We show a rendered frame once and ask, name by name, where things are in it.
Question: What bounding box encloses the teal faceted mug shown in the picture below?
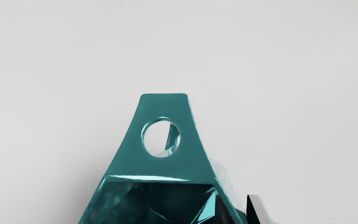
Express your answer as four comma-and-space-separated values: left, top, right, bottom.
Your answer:
78, 93, 248, 224

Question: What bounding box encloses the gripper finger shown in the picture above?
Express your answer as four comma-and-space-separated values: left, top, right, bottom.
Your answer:
246, 194, 279, 224

